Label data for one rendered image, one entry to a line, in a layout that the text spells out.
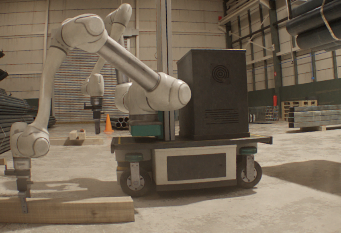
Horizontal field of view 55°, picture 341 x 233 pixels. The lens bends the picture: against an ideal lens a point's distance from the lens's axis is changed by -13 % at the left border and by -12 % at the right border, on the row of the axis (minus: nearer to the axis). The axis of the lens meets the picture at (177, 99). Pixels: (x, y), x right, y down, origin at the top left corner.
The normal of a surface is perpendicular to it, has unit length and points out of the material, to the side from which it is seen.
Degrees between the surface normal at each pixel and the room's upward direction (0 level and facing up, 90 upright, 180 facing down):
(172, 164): 90
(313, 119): 90
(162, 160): 90
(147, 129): 90
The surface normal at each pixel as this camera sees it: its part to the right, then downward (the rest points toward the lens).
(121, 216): 0.25, -0.04
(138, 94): -0.63, -0.11
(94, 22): 0.66, -0.10
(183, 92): 0.80, 0.00
